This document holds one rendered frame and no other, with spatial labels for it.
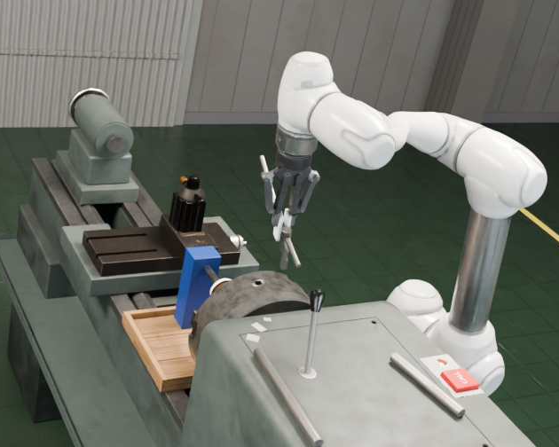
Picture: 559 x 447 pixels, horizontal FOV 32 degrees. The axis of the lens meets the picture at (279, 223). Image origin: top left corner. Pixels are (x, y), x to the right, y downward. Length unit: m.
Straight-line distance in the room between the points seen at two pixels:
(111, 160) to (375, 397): 1.55
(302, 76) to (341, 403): 0.64
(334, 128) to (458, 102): 4.98
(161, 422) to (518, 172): 1.08
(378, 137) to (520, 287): 3.49
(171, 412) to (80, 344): 0.76
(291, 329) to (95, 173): 1.32
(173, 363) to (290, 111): 0.86
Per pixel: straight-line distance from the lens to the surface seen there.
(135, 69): 5.88
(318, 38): 6.37
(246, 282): 2.26
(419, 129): 2.27
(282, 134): 2.01
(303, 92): 1.93
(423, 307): 2.71
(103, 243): 2.83
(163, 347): 2.59
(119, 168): 3.25
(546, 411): 4.40
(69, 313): 3.28
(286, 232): 2.13
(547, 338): 4.92
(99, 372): 3.04
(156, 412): 2.56
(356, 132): 1.84
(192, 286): 2.60
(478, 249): 2.44
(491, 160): 2.30
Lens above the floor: 2.41
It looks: 28 degrees down
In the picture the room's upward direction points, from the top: 13 degrees clockwise
